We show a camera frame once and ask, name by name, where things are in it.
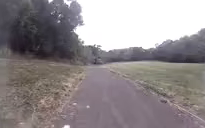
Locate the distant tree line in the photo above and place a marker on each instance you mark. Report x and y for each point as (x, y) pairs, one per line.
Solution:
(176, 50)

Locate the grey asphalt path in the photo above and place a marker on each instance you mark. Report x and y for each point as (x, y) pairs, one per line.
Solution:
(111, 100)

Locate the dry mown grass verge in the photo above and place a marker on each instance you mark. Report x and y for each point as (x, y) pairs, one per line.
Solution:
(33, 86)

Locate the green grass field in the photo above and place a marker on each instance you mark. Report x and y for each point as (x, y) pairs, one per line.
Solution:
(170, 76)

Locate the dense dark tree wood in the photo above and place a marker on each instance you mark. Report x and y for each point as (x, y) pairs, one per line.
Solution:
(40, 30)

